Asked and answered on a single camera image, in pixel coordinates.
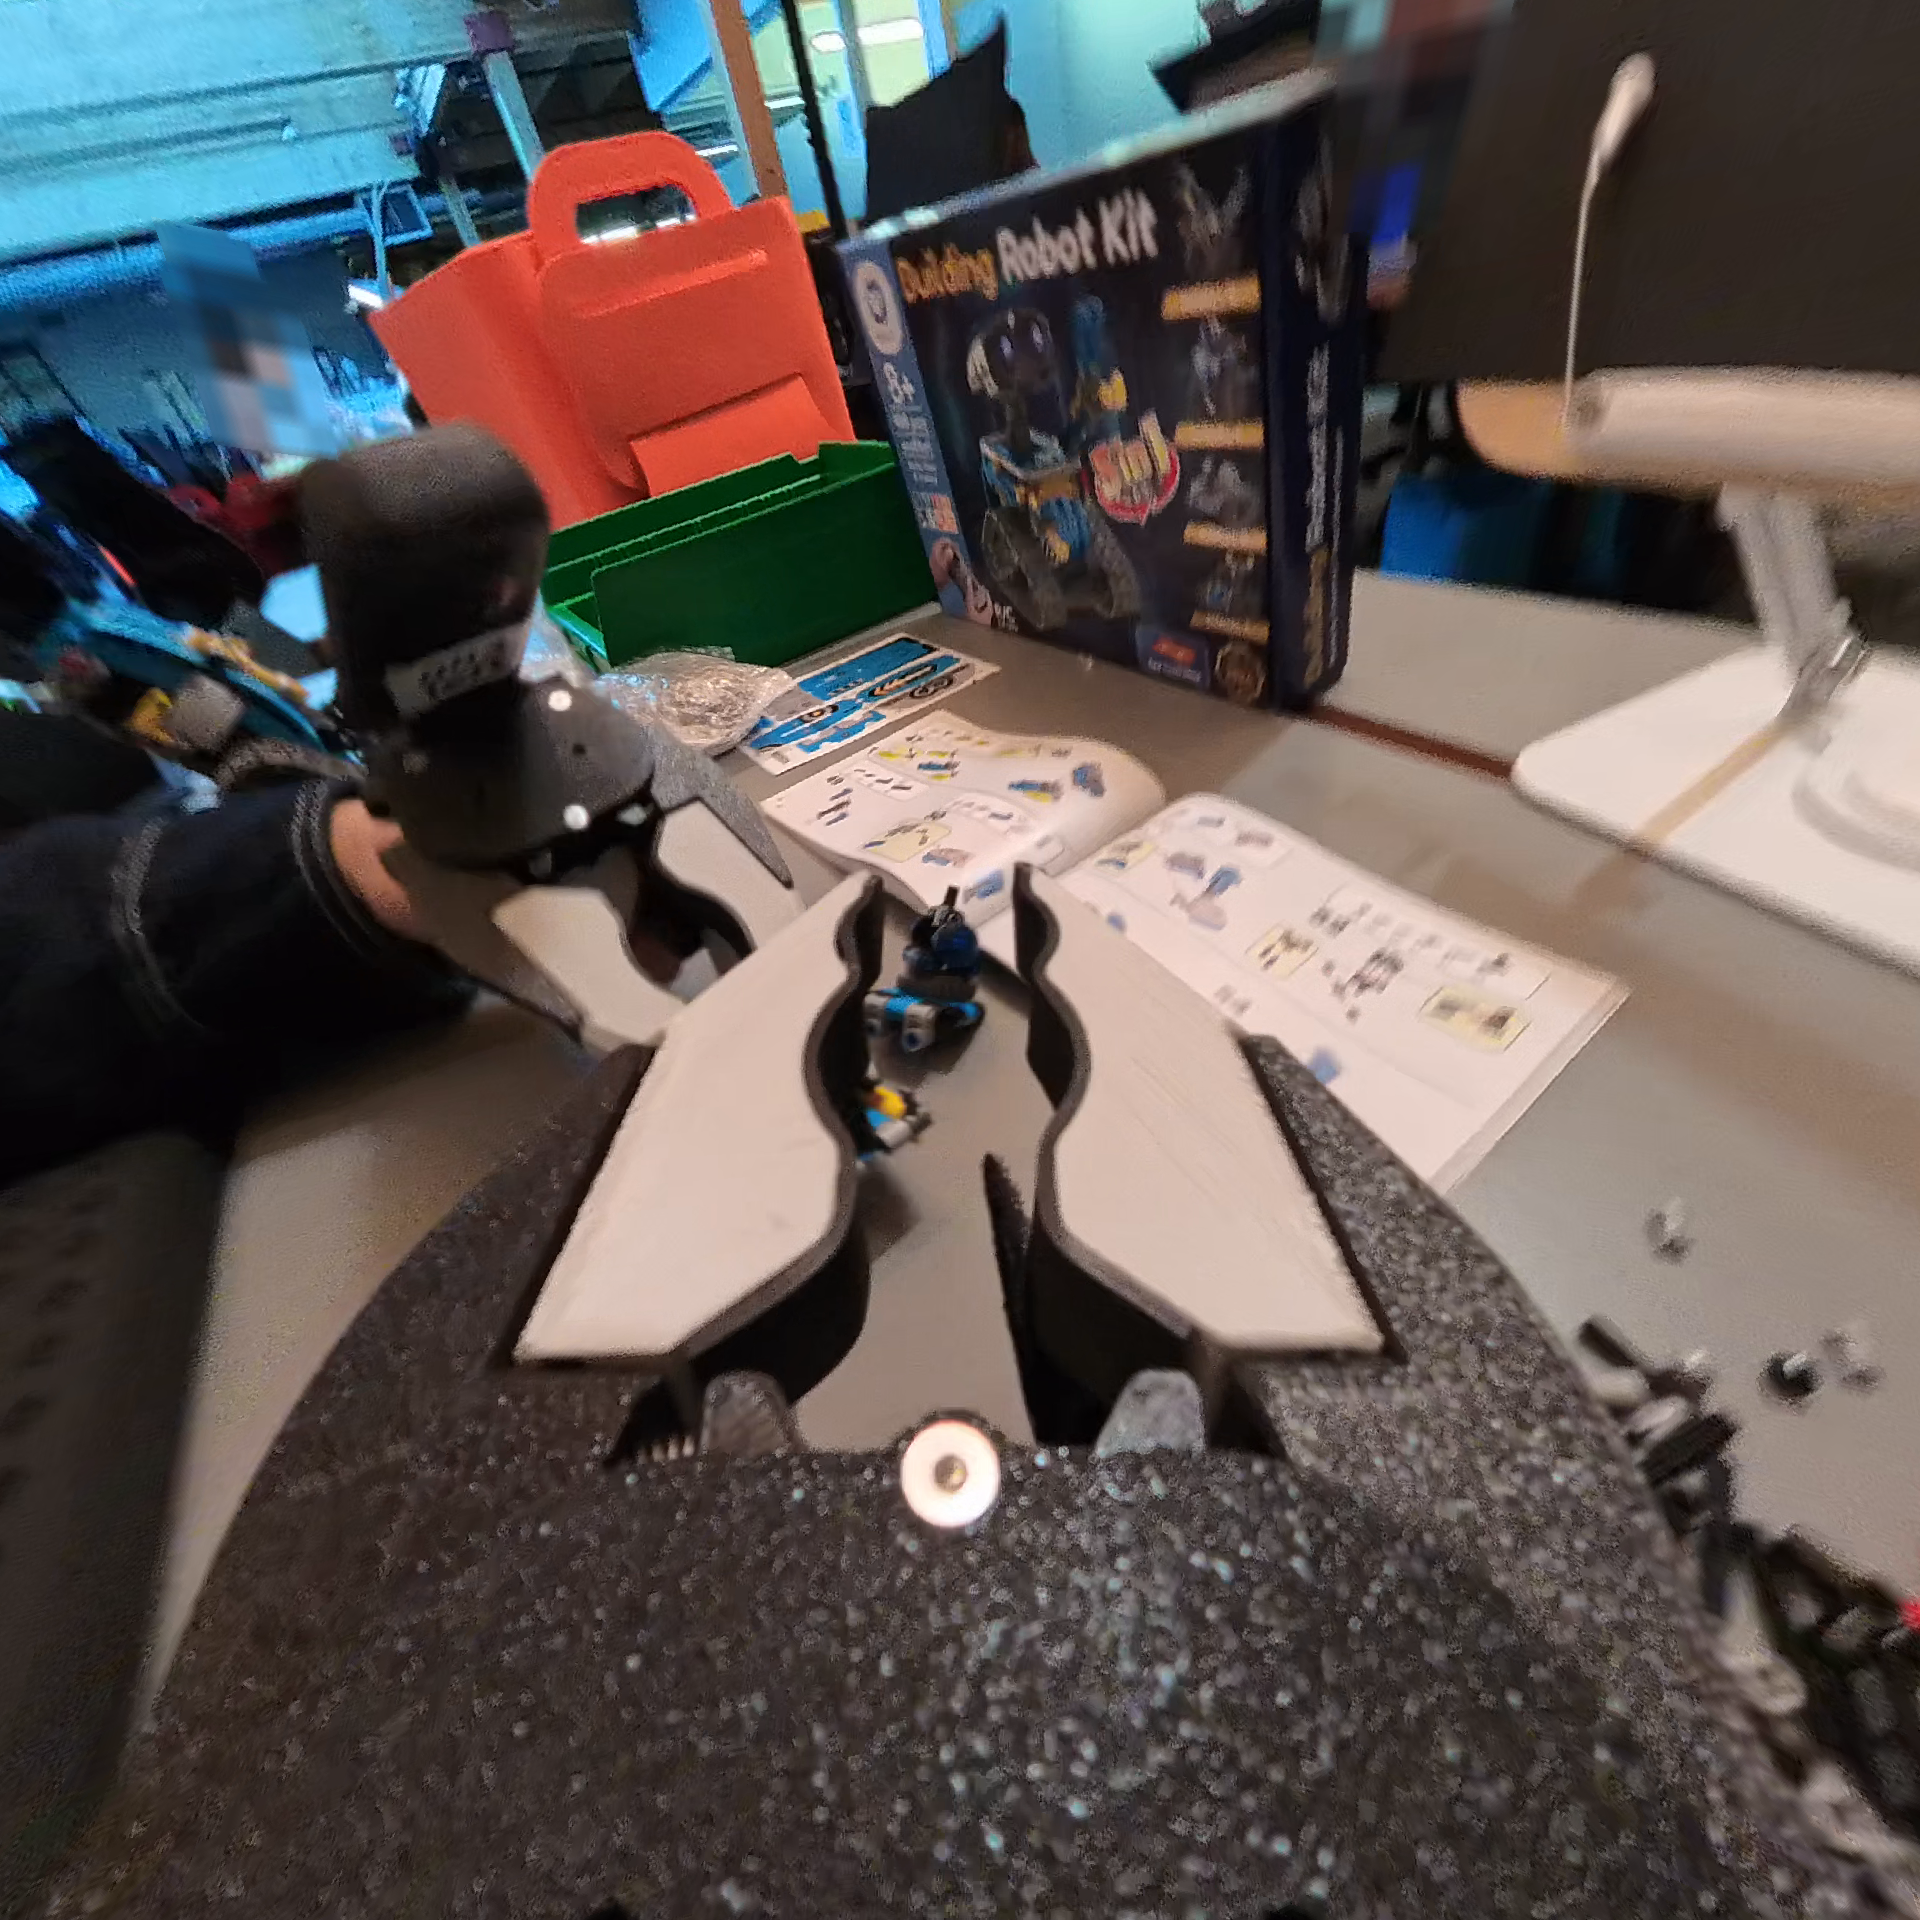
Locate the blue plastic bin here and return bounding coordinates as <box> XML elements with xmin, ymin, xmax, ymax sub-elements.
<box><xmin>1375</xmin><ymin>451</ymin><xmax>1651</xmax><ymax>588</ymax></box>

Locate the pile of loose building pieces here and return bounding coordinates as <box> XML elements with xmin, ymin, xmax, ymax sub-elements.
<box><xmin>1582</xmin><ymin>1200</ymin><xmax>1920</xmax><ymax>1877</ymax></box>

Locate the person's left forearm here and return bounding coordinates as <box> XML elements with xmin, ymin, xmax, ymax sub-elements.
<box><xmin>0</xmin><ymin>779</ymin><xmax>482</xmax><ymax>1186</ymax></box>

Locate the clear plastic bag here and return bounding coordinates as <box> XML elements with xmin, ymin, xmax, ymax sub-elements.
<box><xmin>599</xmin><ymin>650</ymin><xmax>798</xmax><ymax>753</ymax></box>

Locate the blue sticker sheet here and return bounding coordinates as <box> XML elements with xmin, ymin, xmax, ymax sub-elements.
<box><xmin>743</xmin><ymin>633</ymin><xmax>998</xmax><ymax>774</ymax></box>

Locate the orange felt bag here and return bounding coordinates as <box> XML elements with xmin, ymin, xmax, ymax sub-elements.
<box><xmin>368</xmin><ymin>132</ymin><xmax>857</xmax><ymax>529</ymax></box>

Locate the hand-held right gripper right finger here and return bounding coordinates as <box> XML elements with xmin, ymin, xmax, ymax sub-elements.
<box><xmin>1007</xmin><ymin>865</ymin><xmax>1384</xmax><ymax>1373</ymax></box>

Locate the person's left hand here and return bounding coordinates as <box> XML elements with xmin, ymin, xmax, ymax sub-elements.
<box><xmin>336</xmin><ymin>802</ymin><xmax>455</xmax><ymax>962</ymax></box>

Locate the grey desk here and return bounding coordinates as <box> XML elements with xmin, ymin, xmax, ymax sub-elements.
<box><xmin>141</xmin><ymin>570</ymin><xmax>1920</xmax><ymax>1742</ymax></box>

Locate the green plastic bin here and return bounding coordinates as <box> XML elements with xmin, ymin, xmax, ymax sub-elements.
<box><xmin>543</xmin><ymin>438</ymin><xmax>939</xmax><ymax>670</ymax></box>

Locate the black panel with wooden edge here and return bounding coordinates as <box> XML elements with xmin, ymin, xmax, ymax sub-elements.
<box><xmin>1387</xmin><ymin>0</ymin><xmax>1920</xmax><ymax>483</ymax></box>

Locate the black and blue gear assembly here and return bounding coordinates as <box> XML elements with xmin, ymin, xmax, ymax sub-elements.
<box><xmin>863</xmin><ymin>885</ymin><xmax>986</xmax><ymax>1056</ymax></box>

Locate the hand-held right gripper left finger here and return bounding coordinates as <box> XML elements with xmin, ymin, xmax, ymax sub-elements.
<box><xmin>513</xmin><ymin>870</ymin><xmax>888</xmax><ymax>1397</ymax></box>

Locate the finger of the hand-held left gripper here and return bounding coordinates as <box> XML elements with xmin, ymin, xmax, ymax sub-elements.
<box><xmin>641</xmin><ymin>802</ymin><xmax>816</xmax><ymax>980</ymax></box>
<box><xmin>497</xmin><ymin>873</ymin><xmax>681</xmax><ymax>1056</ymax></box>

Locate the dark blue toy kit box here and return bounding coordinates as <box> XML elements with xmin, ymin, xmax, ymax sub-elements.
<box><xmin>839</xmin><ymin>75</ymin><xmax>1368</xmax><ymax>714</ymax></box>

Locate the blue and yellow toy model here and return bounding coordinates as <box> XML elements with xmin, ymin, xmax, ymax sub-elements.
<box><xmin>30</xmin><ymin>598</ymin><xmax>360</xmax><ymax>781</ymax></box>

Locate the open instruction booklet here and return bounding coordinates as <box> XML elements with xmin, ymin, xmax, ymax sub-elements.
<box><xmin>759</xmin><ymin>712</ymin><xmax>1630</xmax><ymax>1186</ymax></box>

